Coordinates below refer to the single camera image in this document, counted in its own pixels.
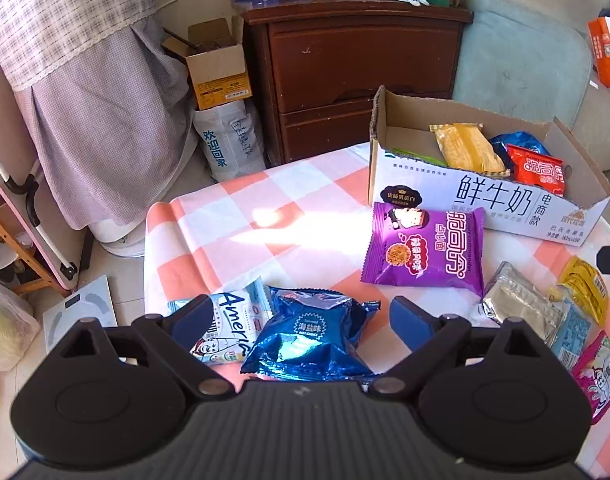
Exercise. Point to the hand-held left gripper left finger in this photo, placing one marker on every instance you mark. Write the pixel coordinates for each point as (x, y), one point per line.
(185, 317)

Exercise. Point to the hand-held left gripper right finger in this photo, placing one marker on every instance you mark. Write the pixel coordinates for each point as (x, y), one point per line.
(410, 320)

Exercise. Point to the small yellow snack packet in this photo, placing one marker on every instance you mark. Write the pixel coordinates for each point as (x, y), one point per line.
(585, 285)

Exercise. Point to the light blue chef snack packet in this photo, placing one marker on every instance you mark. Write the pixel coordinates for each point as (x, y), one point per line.
(230, 320)

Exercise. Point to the purple noodle snack packet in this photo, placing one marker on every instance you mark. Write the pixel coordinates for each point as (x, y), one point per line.
(425, 250)

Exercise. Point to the small light blue snack packet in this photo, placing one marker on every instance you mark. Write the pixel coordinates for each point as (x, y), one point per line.
(575, 332)

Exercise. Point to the silver foil snack packet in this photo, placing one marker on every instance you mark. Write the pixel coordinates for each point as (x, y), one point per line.
(520, 300)

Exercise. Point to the blue foil snack packet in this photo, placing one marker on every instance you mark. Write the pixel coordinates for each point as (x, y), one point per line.
(310, 335)
(517, 141)

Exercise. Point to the pink cartoon snack packet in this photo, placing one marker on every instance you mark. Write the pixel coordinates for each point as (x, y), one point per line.
(602, 375)

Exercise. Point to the red noodle snack packet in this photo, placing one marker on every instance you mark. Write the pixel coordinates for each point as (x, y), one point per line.
(537, 170)

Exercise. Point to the white cardboard box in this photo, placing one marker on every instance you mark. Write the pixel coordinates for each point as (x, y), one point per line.
(435, 195)

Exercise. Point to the green snack packet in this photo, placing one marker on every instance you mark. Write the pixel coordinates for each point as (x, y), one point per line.
(417, 156)

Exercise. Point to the pale yellow striped snack packet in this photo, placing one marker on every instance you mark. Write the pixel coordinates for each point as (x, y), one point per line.
(465, 150)

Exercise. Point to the white bathroom scale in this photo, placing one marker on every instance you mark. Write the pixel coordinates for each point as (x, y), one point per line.
(80, 310)

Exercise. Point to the beige sofa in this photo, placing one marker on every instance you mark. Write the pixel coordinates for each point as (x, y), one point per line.
(605, 130)

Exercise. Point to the pink white checked tablecloth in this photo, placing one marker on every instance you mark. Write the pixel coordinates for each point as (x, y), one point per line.
(295, 220)

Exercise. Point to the clear plastic bag with cabbage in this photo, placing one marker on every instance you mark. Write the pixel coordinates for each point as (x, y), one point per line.
(7, 330)

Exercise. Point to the wooden shelf rack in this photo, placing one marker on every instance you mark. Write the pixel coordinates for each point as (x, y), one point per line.
(15, 255)

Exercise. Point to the white woven bag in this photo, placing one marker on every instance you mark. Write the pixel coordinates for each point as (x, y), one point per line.
(230, 140)

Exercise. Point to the orange white shopping bag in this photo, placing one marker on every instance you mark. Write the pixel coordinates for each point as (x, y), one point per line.
(607, 55)

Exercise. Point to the checked fabric cover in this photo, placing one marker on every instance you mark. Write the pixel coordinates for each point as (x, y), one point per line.
(100, 110)

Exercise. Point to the light teal sofa cushion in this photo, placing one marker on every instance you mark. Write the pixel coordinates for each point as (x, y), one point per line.
(520, 55)

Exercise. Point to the small brown cardboard box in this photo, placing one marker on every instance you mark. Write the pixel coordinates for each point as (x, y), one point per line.
(217, 70)

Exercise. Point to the dark wooden nightstand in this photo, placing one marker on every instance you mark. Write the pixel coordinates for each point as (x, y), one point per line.
(345, 60)

